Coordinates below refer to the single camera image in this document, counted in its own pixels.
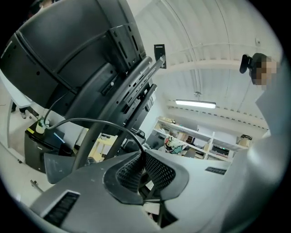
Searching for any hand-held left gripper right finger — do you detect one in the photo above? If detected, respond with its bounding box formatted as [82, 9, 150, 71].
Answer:
[142, 149, 237, 233]

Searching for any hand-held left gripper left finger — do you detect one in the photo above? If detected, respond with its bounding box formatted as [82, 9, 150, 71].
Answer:
[30, 151, 160, 233]

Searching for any black metal TV stand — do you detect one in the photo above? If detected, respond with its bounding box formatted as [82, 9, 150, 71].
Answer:
[30, 44, 168, 193]

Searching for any patterned white cloth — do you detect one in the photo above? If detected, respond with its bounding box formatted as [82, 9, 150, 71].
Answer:
[163, 134, 191, 155]

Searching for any white shelf unit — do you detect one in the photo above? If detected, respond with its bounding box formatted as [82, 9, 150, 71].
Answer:
[153, 116, 253, 162]

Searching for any black mesh office chair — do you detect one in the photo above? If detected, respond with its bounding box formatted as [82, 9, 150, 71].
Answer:
[120, 129, 148, 153]

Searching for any black cabinet box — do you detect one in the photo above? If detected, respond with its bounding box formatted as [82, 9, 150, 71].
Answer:
[24, 127, 75, 174]

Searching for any white plastic bottle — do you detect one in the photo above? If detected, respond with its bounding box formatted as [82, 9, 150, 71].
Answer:
[35, 115, 50, 135]

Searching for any long ceiling lamp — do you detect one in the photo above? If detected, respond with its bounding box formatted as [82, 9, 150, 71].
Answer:
[175, 99, 216, 110]

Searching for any white table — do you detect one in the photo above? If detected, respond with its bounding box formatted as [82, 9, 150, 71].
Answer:
[0, 68, 32, 148]

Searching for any person's head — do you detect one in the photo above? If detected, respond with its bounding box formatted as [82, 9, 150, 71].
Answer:
[250, 52, 281, 86]

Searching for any black television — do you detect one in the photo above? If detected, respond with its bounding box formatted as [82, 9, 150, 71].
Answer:
[0, 0, 147, 128]

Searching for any black head-worn camera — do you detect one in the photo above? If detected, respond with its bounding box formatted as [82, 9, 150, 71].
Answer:
[239, 54, 253, 74]

